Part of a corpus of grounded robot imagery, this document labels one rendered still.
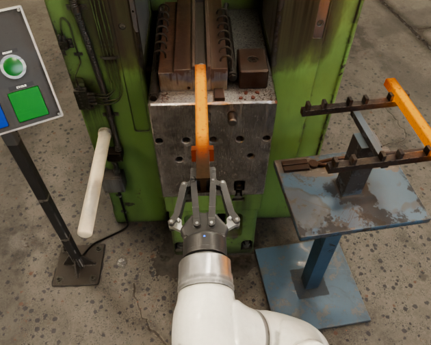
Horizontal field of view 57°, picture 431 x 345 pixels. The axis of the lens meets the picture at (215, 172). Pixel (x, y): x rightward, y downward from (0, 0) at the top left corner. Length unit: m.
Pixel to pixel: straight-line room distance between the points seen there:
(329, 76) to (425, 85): 1.70
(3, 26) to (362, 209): 1.07
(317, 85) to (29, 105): 0.91
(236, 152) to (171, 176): 0.25
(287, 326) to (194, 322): 0.16
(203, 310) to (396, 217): 0.82
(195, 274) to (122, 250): 1.34
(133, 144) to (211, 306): 1.08
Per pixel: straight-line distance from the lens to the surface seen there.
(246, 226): 1.71
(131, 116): 1.49
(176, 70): 1.18
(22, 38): 1.13
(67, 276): 1.96
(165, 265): 1.89
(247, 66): 1.21
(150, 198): 1.86
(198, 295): 0.61
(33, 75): 1.13
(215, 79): 1.20
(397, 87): 1.26
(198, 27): 1.38
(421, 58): 3.36
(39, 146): 2.54
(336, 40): 1.37
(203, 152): 0.80
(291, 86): 1.43
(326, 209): 1.24
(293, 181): 1.28
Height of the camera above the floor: 1.67
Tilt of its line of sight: 50 degrees down
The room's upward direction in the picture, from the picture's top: straight up
